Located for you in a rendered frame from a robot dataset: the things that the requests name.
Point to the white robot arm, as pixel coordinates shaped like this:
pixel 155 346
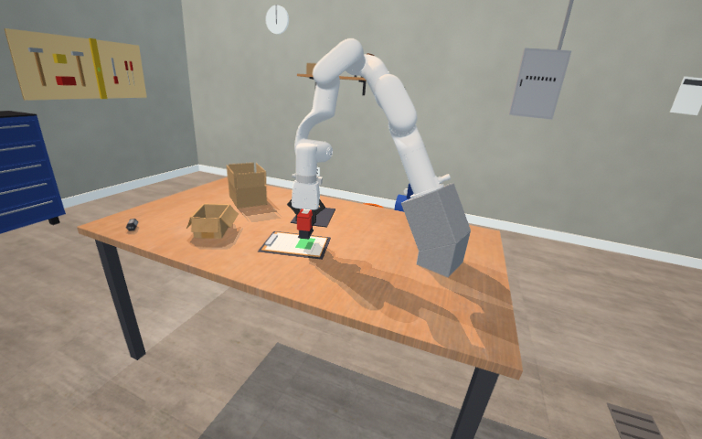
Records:
pixel 389 92

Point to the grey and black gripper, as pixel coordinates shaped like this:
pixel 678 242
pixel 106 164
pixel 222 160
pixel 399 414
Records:
pixel 306 196

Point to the brown cardboard box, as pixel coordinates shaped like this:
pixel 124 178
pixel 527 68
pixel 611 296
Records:
pixel 207 218
pixel 247 190

